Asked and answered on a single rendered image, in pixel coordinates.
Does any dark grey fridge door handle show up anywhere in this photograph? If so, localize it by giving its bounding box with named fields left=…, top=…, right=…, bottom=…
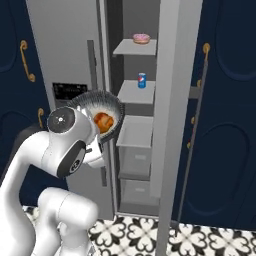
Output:
left=86, top=39, right=108, bottom=188

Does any gold cupboard handle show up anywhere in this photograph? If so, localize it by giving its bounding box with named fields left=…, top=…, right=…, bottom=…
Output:
left=196, top=42, right=212, bottom=89
left=36, top=107, right=45, bottom=130
left=186, top=115, right=197, bottom=150
left=19, top=40, right=36, bottom=83

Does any pink frosted donut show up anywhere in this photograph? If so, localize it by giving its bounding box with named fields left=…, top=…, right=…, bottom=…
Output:
left=132, top=32, right=151, bottom=45

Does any grey open fridge door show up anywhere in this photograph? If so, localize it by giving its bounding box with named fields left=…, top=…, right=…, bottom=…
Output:
left=154, top=0, right=204, bottom=256

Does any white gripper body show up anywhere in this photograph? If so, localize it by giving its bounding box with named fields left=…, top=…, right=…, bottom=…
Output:
left=85, top=134, right=107, bottom=170

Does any brown chicken drumstick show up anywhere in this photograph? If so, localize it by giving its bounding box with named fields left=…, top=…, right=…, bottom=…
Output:
left=92, top=112, right=115, bottom=135

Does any grey fridge door with dispenser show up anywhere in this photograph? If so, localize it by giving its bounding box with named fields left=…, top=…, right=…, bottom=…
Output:
left=25, top=0, right=116, bottom=221

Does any grey bowl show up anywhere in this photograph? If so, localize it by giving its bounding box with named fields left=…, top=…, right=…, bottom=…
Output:
left=66, top=89, right=126, bottom=145

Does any clear fridge drawer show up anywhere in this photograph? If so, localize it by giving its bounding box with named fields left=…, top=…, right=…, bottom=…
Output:
left=120, top=178, right=160, bottom=207
left=117, top=145, right=153, bottom=178

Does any blue soda can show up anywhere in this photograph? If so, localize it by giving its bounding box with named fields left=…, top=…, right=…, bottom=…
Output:
left=137, top=72, right=147, bottom=90

